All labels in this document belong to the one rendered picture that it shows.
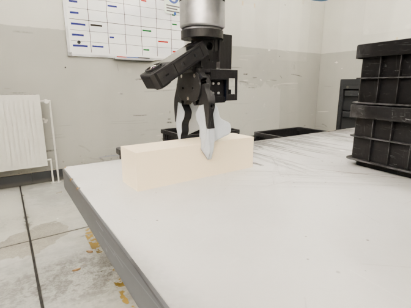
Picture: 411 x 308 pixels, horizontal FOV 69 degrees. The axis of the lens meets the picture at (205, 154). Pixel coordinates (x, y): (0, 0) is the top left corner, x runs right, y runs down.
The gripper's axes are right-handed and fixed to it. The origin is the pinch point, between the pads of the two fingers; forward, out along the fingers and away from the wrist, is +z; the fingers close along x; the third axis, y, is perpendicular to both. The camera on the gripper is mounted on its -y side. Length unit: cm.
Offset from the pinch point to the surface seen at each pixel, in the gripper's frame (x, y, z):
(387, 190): -25.0, 18.8, 4.4
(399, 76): -20.6, 28.1, -12.7
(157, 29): 248, 121, -66
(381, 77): -17.8, 28.3, -12.5
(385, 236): -31.4, 3.6, 4.4
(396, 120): -21.4, 27.4, -5.4
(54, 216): 166, -2, 75
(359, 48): -13.2, 28.4, -17.8
